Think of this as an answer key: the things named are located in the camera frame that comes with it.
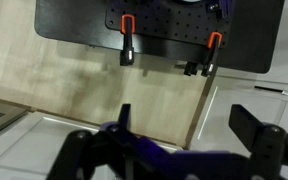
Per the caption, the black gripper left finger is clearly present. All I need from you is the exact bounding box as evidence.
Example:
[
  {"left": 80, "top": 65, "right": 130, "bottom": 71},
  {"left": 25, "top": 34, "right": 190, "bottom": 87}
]
[{"left": 46, "top": 103, "right": 133, "bottom": 180}]

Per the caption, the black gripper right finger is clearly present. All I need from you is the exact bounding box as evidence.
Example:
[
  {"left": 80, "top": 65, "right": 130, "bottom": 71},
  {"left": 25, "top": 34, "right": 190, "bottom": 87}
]
[{"left": 228, "top": 103, "right": 288, "bottom": 180}]

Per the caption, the orange black bar clamp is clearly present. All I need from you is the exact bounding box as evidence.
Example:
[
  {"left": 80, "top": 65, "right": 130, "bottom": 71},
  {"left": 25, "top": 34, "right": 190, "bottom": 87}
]
[
  {"left": 119, "top": 13, "right": 137, "bottom": 67},
  {"left": 200, "top": 31, "right": 224, "bottom": 78}
]

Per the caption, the small black clamp foot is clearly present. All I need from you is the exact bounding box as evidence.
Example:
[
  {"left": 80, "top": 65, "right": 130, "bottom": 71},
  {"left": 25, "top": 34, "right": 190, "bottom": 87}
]
[{"left": 183, "top": 61, "right": 199, "bottom": 77}]

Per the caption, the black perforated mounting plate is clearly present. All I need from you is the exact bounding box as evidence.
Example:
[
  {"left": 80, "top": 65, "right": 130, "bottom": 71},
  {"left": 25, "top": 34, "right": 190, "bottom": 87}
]
[{"left": 104, "top": 0, "right": 232, "bottom": 48}]

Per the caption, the silver bar door handle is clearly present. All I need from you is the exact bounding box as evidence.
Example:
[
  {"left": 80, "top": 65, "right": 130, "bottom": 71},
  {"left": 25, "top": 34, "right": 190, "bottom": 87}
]
[{"left": 253, "top": 85, "right": 288, "bottom": 98}]

